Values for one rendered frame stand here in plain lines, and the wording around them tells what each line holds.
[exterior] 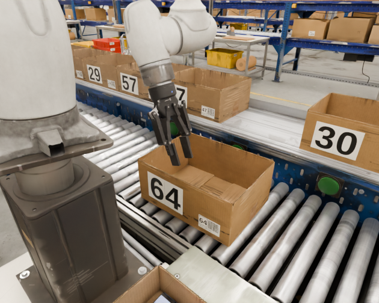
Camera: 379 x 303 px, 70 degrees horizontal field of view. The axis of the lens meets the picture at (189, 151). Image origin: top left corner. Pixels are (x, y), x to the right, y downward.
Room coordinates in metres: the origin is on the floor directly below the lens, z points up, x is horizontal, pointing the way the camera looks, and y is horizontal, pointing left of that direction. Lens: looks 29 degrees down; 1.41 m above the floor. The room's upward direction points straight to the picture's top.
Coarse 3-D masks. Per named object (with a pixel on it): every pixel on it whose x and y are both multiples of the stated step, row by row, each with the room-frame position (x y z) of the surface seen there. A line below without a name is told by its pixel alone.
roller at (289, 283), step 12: (336, 204) 0.78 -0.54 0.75; (324, 216) 0.71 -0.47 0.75; (336, 216) 0.74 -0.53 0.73; (312, 228) 0.66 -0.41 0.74; (324, 228) 0.66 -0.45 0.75; (312, 240) 0.60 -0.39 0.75; (300, 252) 0.56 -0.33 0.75; (312, 252) 0.56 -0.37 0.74; (300, 264) 0.52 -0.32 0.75; (288, 276) 0.48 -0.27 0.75; (300, 276) 0.48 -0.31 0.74; (276, 288) 0.45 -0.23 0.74; (288, 288) 0.44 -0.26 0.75; (276, 300) 0.42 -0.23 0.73; (288, 300) 0.42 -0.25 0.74
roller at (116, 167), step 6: (156, 144) 1.25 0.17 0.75; (144, 150) 1.18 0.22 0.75; (150, 150) 1.19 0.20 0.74; (132, 156) 1.12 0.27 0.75; (138, 156) 1.13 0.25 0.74; (120, 162) 1.07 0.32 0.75; (126, 162) 1.08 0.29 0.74; (132, 162) 1.10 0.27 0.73; (108, 168) 1.02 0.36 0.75; (114, 168) 1.03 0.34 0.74; (120, 168) 1.04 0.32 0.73
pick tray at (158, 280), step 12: (144, 276) 0.41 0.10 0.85; (156, 276) 0.43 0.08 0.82; (168, 276) 0.41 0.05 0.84; (132, 288) 0.38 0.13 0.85; (144, 288) 0.40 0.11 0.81; (156, 288) 0.43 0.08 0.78; (168, 288) 0.41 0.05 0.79; (180, 288) 0.39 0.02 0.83; (120, 300) 0.35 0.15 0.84; (132, 300) 0.37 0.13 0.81; (144, 300) 0.40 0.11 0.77; (180, 300) 0.39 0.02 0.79; (192, 300) 0.36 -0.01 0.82; (204, 300) 0.35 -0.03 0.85
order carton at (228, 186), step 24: (192, 144) 1.03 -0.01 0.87; (216, 144) 0.95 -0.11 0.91; (144, 168) 0.79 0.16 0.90; (168, 168) 0.94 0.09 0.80; (192, 168) 1.00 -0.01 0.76; (216, 168) 0.95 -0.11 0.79; (240, 168) 0.88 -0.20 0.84; (264, 168) 0.82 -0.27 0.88; (144, 192) 0.80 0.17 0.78; (192, 192) 0.66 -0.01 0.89; (216, 192) 0.84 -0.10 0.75; (240, 192) 0.83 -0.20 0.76; (264, 192) 0.76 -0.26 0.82; (192, 216) 0.66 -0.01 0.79; (216, 216) 0.61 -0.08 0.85; (240, 216) 0.62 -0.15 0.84
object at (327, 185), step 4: (320, 180) 0.82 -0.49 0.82; (324, 180) 0.81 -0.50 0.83; (328, 180) 0.80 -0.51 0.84; (332, 180) 0.80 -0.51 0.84; (320, 184) 0.82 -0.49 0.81; (324, 184) 0.81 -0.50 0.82; (328, 184) 0.80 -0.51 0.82; (332, 184) 0.79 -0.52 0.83; (336, 184) 0.79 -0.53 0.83; (320, 188) 0.82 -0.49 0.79; (324, 188) 0.81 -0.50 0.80; (328, 188) 0.80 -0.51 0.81; (332, 188) 0.79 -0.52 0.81; (336, 188) 0.78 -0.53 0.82; (324, 192) 0.80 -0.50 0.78; (328, 192) 0.80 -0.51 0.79; (332, 192) 0.79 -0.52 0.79; (336, 192) 0.78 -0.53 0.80
